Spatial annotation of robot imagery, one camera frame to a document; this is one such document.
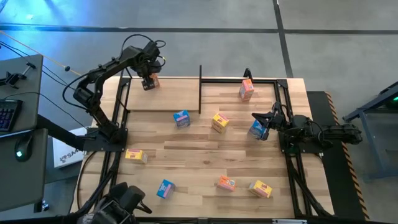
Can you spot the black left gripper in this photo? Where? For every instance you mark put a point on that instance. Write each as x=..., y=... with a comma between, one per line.
x=147, y=68

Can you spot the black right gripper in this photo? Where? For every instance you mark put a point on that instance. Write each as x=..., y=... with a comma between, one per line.
x=278, y=119

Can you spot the orange Mini Wheats cereal box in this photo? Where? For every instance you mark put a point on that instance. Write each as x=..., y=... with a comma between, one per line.
x=226, y=183
x=246, y=88
x=155, y=81

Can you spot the blue Rice Krispies cereal box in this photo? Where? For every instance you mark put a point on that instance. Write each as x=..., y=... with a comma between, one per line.
x=255, y=130
x=182, y=119
x=165, y=189

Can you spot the yellow Pops cereal box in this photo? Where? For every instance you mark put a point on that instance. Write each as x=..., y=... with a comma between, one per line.
x=260, y=188
x=220, y=123
x=135, y=155

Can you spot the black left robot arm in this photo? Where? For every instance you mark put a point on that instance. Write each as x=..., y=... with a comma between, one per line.
x=102, y=71

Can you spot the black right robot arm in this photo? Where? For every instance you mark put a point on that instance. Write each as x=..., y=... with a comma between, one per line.
x=339, y=132

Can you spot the small black floor knob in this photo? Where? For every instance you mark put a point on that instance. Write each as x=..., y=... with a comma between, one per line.
x=67, y=68

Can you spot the black mat with hazard stripe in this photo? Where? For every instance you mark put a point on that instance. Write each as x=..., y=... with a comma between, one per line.
x=332, y=186

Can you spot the blue metal cart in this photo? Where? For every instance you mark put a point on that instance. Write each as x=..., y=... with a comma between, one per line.
x=362, y=113

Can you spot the white printed cardboard box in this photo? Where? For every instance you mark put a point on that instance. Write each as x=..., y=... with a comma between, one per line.
x=66, y=155

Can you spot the black bulky equipment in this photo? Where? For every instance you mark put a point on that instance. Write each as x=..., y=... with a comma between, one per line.
x=124, y=199

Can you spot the black desk with keyboard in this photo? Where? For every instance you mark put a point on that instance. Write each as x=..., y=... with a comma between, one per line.
x=28, y=93

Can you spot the black desk clamp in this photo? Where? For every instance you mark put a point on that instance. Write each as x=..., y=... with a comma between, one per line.
x=12, y=78

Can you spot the black computer mouse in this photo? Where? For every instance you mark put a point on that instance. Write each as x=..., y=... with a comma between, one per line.
x=25, y=144

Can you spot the black backlit keyboard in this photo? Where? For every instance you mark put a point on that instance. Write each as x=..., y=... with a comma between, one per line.
x=9, y=115

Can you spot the silver desk knob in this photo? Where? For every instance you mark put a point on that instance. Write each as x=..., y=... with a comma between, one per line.
x=44, y=206

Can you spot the black desk with mouse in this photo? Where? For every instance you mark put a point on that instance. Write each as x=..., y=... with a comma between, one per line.
x=21, y=183

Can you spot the black aluminium table frame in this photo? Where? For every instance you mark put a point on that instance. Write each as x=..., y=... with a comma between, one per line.
x=236, y=81

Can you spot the small black clamp mount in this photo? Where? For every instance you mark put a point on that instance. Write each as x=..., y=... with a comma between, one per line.
x=247, y=74

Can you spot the silver edge bracket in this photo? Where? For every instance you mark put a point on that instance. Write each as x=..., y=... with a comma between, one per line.
x=289, y=221

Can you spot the black diagonal frame strut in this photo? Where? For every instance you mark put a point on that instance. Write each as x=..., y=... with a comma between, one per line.
x=62, y=133

